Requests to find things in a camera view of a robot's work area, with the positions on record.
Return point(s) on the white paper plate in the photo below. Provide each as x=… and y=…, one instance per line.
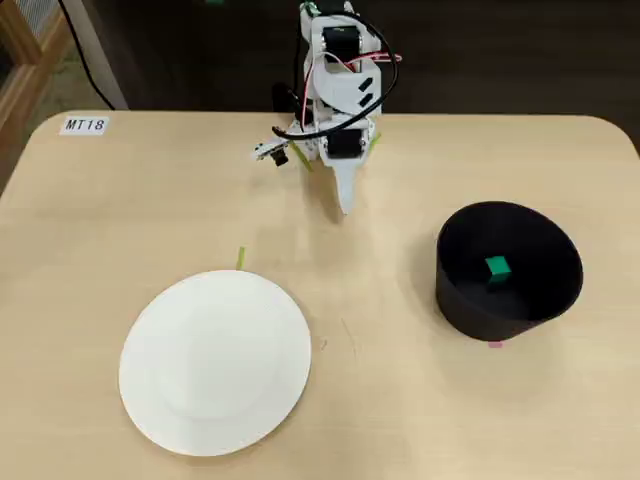
x=215, y=365

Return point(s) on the white gripper camera module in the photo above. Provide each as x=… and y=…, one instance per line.
x=265, y=150

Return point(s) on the wooden furniture frame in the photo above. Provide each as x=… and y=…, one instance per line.
x=30, y=85

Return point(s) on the small green tape strip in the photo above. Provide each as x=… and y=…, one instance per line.
x=374, y=141

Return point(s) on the black table clamp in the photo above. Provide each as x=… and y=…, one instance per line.
x=282, y=97

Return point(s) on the pink tape piece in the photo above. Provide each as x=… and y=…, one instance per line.
x=495, y=344

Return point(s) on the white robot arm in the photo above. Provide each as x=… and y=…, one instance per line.
x=340, y=85

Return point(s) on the green cube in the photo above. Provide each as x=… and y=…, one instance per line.
x=497, y=266

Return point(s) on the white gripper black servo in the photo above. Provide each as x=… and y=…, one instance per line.
x=343, y=145

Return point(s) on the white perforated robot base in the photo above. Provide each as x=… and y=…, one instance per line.
x=306, y=135

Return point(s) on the long green tape strip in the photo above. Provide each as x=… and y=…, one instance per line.
x=302, y=157

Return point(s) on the short green tape strip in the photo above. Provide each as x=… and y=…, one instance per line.
x=241, y=257

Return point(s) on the white pole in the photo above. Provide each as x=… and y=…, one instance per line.
x=100, y=60

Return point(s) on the white MT18 label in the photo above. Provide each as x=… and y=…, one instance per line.
x=84, y=125

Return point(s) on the green tape band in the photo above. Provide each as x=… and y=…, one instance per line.
x=310, y=7

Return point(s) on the black round bin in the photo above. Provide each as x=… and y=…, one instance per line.
x=450, y=295

